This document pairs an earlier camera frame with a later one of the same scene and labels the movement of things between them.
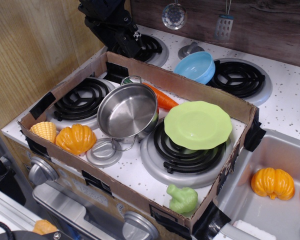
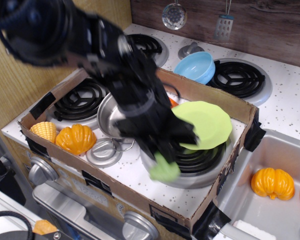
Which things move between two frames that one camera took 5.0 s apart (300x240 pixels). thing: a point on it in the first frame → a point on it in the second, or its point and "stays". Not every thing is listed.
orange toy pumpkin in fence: [76, 139] stays
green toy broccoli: [183, 200] → [163, 171]
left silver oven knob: [40, 172] stays
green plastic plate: [198, 125] stays
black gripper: [119, 32] → [150, 122]
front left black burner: [82, 100] stays
